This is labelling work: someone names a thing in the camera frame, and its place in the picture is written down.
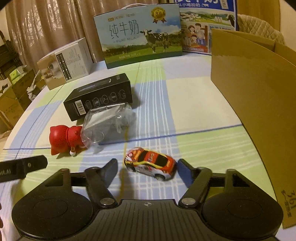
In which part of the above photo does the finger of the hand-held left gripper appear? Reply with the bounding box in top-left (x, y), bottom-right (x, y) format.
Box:
top-left (21, 155), bottom-right (48, 179)

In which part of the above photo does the blue cartoon milk carton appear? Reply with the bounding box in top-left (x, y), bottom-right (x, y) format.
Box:
top-left (174, 0), bottom-right (239, 56)

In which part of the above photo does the brown cardboard box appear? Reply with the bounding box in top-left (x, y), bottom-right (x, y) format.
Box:
top-left (210, 28), bottom-right (296, 229)

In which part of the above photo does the green cow milk carton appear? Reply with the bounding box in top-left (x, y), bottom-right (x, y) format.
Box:
top-left (94, 3), bottom-right (183, 70)

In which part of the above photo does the beige product box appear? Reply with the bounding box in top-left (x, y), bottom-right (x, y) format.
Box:
top-left (37, 38), bottom-right (94, 90)

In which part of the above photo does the clear plastic case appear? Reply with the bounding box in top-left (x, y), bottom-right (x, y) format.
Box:
top-left (81, 102), bottom-right (137, 154)

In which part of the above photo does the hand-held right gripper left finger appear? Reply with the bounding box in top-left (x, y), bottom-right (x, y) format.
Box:
top-left (44, 158), bottom-right (118, 208)

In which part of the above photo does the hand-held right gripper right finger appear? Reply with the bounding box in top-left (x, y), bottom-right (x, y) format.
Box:
top-left (177, 158), bottom-right (252, 207)

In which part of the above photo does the red cat figurine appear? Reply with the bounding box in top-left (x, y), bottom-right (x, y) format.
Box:
top-left (50, 125), bottom-right (87, 156)

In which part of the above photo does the brown storage carton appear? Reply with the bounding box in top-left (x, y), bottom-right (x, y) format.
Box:
top-left (10, 70), bottom-right (39, 112)

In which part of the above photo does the quilted beige sofa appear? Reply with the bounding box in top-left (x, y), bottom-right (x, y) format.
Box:
top-left (237, 14), bottom-right (285, 45)

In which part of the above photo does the checked tablecloth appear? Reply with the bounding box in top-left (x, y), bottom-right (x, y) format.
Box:
top-left (0, 55), bottom-right (286, 232)

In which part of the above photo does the red and white toy car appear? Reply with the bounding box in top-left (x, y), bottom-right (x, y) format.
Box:
top-left (124, 147), bottom-right (177, 181)

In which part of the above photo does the dark wooden shelf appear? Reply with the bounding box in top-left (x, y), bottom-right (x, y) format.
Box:
top-left (0, 30), bottom-right (22, 82)

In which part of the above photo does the black product box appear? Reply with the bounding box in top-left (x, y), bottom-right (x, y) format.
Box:
top-left (63, 73), bottom-right (133, 121)

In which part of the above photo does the beige curtain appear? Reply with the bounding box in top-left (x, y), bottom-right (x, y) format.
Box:
top-left (5, 0), bottom-right (160, 70)

